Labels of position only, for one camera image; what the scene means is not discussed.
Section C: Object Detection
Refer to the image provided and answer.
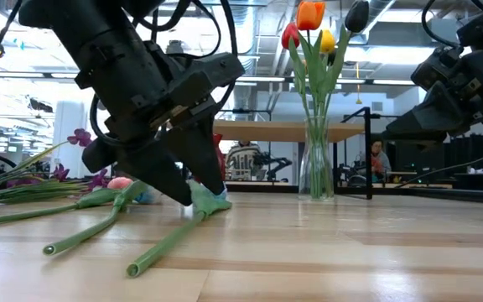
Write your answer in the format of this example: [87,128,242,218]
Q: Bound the large orange tulip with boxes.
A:
[295,1,327,122]

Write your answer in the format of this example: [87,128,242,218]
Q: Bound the black room partitions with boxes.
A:
[446,133,483,174]

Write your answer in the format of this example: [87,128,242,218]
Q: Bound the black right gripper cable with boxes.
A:
[419,0,460,49]

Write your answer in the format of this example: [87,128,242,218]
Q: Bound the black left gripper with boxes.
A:
[81,41,246,206]

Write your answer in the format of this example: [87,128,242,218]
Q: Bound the yellow tulip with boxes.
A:
[316,29,337,122]

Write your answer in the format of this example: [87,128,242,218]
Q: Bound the purple artificial flower bunch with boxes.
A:
[0,128,109,206]

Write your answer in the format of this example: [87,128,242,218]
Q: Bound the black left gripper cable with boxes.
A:
[89,94,115,146]

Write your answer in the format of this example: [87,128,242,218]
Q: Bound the red glass vase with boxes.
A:
[212,133,227,184]

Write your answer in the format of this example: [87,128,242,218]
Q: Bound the pink tulip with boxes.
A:
[0,176,135,229]

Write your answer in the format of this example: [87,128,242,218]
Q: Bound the person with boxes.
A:
[368,139,392,185]
[226,140,263,181]

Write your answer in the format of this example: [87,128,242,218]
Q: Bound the overhead light bar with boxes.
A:
[0,70,421,88]

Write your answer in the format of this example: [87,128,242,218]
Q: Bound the white and blue tulip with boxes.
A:
[126,179,233,279]
[42,179,164,257]

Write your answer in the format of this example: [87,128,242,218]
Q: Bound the clear glass vase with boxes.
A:
[299,116,335,202]

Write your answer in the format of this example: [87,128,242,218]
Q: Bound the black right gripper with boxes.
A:
[382,41,483,143]

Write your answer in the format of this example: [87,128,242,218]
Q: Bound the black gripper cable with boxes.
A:
[419,0,460,49]
[89,94,115,146]

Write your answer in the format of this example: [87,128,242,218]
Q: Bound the thin black cable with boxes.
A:
[395,144,483,188]

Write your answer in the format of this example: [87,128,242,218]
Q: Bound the black tulip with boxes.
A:
[327,0,371,127]

